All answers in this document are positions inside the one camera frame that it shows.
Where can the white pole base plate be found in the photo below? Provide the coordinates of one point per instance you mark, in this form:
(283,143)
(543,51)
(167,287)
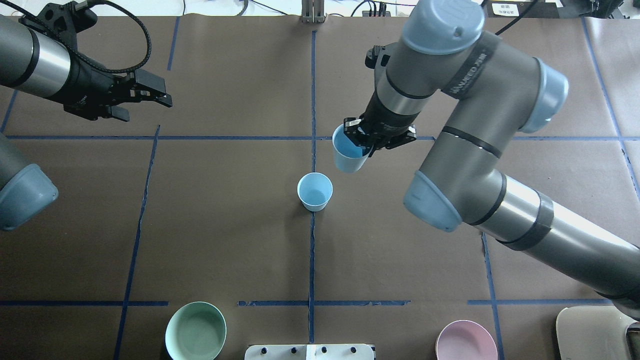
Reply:
(331,351)

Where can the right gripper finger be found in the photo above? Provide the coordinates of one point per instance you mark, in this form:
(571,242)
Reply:
(352,129)
(376,147)

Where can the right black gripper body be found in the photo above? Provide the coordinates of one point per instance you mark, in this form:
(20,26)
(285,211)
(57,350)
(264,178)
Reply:
(385,121)

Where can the blue cup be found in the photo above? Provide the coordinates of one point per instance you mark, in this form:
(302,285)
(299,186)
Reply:
(348,157)
(314,190)

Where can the green bowl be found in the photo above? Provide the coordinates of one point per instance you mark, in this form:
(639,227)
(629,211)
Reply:
(196,331)

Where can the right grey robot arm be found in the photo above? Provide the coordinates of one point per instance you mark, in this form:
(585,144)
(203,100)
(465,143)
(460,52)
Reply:
(499,91)

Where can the aluminium frame post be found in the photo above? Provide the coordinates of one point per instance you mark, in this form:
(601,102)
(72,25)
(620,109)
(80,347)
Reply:
(313,11)

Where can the cream toaster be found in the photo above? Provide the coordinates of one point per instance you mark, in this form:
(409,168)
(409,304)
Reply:
(589,332)

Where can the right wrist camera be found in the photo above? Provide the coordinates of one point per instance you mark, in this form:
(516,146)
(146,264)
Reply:
(379,55)

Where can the pink bowl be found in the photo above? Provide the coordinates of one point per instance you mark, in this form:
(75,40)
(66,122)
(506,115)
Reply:
(465,340)

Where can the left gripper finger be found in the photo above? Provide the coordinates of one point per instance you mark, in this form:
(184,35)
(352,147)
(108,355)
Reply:
(116,112)
(150,87)

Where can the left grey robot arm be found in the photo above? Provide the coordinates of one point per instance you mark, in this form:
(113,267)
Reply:
(41,59)

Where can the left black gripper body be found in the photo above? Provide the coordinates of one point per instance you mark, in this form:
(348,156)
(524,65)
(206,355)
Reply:
(86,86)

